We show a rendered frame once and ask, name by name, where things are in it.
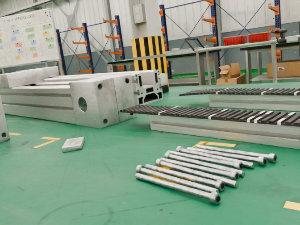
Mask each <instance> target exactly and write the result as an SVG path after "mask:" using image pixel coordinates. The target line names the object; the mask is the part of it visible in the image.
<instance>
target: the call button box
mask: <svg viewBox="0 0 300 225"><path fill-rule="evenodd" d="M158 78H161V82H162V85H160V86H159V88H162V92H163V93H165V92H168V91H169V87H168V81H167V74H165V73H164V74H161V75H158Z"/></svg>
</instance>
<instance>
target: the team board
mask: <svg viewBox="0 0 300 225"><path fill-rule="evenodd" d="M56 61H58V63H59V68H60V73H61V76H64V74H63V67H62V62H61V55H60V50H59V45H58V38H57V33H56V28H55V23H54V16H53V11H52V8H47V9H42V10H37V11H32V12H26V13H21V14H16V15H11V16H6V17H0V69H1V70H2V74H5V71H4V68H8V67H17V66H24V65H31V64H39V63H48V62H56Z"/></svg>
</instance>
